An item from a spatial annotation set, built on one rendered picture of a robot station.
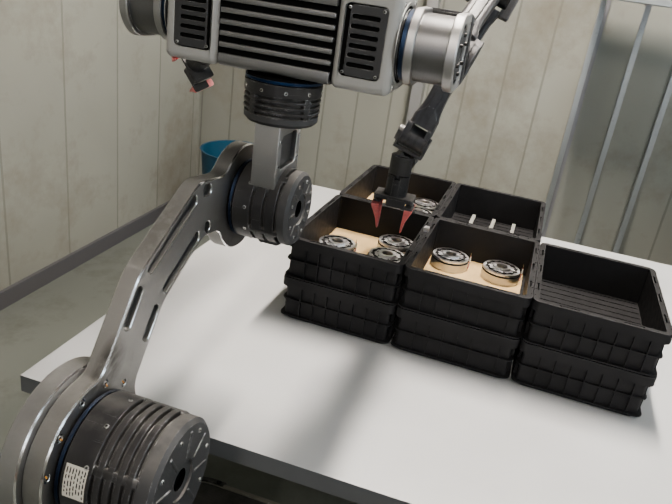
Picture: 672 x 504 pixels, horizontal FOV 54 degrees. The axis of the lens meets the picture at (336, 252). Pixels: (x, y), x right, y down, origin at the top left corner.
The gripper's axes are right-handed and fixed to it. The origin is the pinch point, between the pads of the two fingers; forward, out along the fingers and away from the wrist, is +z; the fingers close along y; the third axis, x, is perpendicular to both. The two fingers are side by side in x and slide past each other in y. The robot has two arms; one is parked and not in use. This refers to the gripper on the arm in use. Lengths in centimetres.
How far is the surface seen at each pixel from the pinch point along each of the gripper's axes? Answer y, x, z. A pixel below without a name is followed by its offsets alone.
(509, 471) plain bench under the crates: -38, 53, 24
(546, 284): -44.5, -12.7, 10.7
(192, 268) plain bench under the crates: 53, 3, 25
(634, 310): -67, -9, 10
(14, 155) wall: 166, -65, 31
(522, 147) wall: -40, -216, 16
